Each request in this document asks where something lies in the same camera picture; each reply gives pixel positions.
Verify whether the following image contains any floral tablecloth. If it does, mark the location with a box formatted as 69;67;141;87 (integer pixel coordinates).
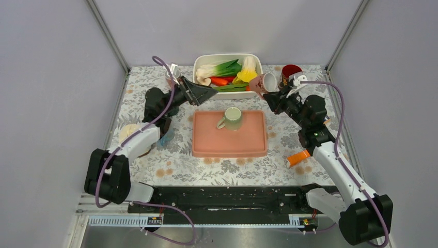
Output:
110;66;339;186

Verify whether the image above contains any large pink mug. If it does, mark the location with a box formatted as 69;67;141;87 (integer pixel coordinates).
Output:
165;67;181;88

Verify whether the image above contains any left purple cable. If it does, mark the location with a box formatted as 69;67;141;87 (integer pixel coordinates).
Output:
94;55;197;246

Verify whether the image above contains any pink rectangular tray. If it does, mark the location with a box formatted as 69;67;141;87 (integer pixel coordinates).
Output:
192;110;268;158

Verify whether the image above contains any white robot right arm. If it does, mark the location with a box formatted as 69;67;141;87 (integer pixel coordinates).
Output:
263;92;393;247

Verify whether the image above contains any white rectangular basin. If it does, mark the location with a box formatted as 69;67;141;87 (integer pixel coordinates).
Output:
192;53;264;100

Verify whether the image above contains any yellow napa cabbage toy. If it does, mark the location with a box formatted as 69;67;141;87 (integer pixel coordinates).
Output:
232;56;258;84

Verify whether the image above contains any green bok choy toy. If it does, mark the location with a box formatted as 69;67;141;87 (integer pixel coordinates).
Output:
195;59;242;78

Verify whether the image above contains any blue patterned mug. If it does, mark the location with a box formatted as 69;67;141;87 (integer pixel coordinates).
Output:
156;129;175;148

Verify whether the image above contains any small pink mug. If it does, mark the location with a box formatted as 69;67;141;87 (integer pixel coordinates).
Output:
248;72;278;99

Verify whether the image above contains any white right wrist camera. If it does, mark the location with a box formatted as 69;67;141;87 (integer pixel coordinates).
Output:
286;73;308;98

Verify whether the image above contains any light green mug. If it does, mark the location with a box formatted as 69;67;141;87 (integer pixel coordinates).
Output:
216;107;243;131

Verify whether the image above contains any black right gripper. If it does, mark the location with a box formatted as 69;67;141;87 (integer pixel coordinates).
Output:
263;85;309;128

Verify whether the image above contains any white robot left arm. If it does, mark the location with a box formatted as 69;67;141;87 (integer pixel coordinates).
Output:
84;76;218;212

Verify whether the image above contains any purple cable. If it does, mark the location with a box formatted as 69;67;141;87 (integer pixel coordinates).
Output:
301;81;390;248
94;55;197;246

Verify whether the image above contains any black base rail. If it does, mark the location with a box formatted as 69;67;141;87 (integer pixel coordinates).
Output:
128;186;322;226

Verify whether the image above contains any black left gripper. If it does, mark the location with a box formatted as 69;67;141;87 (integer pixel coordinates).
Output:
162;76;218;115

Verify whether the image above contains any black mug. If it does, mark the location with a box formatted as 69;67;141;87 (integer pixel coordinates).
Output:
277;65;303;91

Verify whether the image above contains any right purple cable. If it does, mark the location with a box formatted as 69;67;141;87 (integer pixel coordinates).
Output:
301;81;390;248

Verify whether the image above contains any mushroom toy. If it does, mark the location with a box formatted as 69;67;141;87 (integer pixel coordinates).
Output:
196;77;211;86

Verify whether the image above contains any orange white marker box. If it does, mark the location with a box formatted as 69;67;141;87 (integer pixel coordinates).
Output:
287;149;311;167

